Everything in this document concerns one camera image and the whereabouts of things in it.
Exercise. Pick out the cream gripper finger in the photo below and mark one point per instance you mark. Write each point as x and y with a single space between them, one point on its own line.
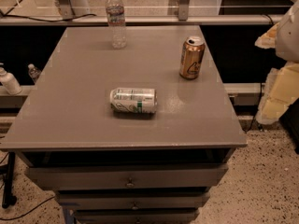
281 90
268 39

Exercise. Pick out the grey drawer cabinet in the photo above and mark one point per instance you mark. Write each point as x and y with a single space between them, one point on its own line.
77 146

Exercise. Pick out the metal bracket post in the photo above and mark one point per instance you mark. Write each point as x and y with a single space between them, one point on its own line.
183 9
64 0

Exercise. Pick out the metal bracket post right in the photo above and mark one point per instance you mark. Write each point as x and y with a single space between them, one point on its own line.
183 9

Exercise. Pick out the green white soda can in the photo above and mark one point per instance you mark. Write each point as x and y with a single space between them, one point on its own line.
134 100

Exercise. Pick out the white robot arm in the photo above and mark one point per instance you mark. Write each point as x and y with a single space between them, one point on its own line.
287 39

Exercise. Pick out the small plastic bottle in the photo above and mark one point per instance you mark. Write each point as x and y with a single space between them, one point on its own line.
33 72

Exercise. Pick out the drawer knob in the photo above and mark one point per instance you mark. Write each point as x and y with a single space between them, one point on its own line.
130 184
134 207

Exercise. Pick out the clear plastic water bottle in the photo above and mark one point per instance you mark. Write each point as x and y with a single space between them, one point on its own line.
116 22

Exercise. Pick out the white pump bottle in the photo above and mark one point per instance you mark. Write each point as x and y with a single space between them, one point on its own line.
9 82

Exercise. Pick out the top drawer knob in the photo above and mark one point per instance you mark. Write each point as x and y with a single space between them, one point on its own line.
130 184

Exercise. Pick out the black stand leg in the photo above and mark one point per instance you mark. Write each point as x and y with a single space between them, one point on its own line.
7 170

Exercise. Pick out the orange soda can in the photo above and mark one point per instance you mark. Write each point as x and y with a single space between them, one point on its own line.
191 57

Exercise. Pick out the metal bracket post left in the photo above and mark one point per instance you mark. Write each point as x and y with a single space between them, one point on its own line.
64 0

